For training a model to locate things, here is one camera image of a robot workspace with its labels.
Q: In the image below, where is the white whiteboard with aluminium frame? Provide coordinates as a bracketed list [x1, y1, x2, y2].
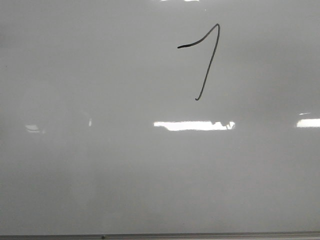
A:
[0, 0, 320, 235]

